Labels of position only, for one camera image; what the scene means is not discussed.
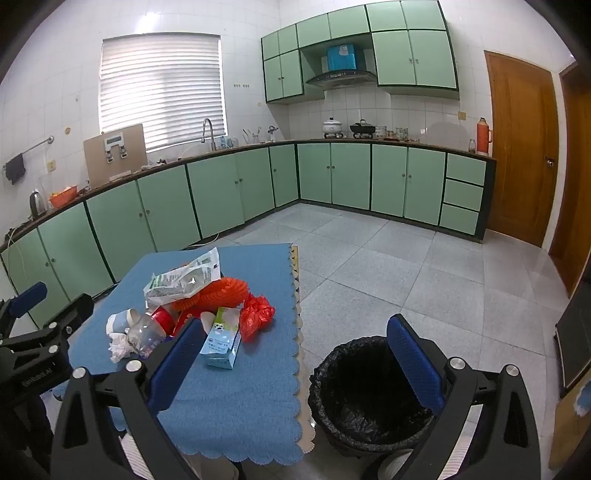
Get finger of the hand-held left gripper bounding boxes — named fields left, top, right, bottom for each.
left=0, top=281, right=49, bottom=342
left=0, top=293, right=95, bottom=365

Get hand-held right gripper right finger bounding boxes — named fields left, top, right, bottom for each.
left=360, top=314, right=542, bottom=480

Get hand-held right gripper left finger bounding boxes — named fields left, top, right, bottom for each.
left=48, top=318, right=241, bottom=480

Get red paper cup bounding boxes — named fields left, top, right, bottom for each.
left=148, top=305, right=204, bottom=340

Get light blue carton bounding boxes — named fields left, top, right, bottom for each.
left=199, top=307, right=243, bottom=370

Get white tape roll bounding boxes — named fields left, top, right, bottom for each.
left=106, top=309, right=141, bottom=335

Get white tissue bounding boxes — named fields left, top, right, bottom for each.
left=108, top=331, right=134, bottom=364

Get black lined trash bin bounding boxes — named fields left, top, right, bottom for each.
left=307, top=336, right=437, bottom=457

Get clear printed plastic bag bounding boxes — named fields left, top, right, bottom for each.
left=143, top=247, right=221, bottom=308

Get red plastic bag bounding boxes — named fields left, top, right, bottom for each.
left=238, top=294, right=276, bottom=343

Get blue scalloped tablecloth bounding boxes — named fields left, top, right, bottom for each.
left=51, top=242, right=305, bottom=464

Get orange foam fruit net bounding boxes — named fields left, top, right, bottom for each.
left=159, top=276, right=252, bottom=319

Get steel kettle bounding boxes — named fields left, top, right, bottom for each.
left=29, top=189, right=48, bottom=219

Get orange basket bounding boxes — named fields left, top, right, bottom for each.
left=48, top=185, right=79, bottom=208

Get beige scalloped table cover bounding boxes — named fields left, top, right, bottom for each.
left=291, top=244, right=319, bottom=455

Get dark towel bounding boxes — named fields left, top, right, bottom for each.
left=4, top=154, right=27, bottom=185

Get black glass cabinet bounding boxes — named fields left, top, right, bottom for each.
left=554, top=291, right=591, bottom=398

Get brown side table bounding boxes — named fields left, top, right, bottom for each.
left=549, top=383, right=591, bottom=472

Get green base cabinets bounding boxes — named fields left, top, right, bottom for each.
left=0, top=141, right=497, bottom=333

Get white plastic device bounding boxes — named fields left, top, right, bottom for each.
left=104, top=133, right=129, bottom=163

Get orange thermos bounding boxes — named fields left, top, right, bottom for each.
left=476, top=117, right=493, bottom=156

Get white window blind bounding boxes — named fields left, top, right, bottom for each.
left=99, top=34, right=228, bottom=153

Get plain wooden door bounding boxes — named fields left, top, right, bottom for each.
left=549, top=60, right=591, bottom=298

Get range hood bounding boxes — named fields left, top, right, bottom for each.
left=305, top=69, right=377, bottom=90

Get blue box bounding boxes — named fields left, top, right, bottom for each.
left=327, top=44, right=357, bottom=72

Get metal towel rail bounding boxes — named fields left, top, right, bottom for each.
left=2, top=136, right=55, bottom=169

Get wooden door with handle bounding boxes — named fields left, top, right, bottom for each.
left=484, top=50, right=559, bottom=248

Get green wall cabinets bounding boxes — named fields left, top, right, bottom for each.
left=261, top=0, right=461, bottom=104

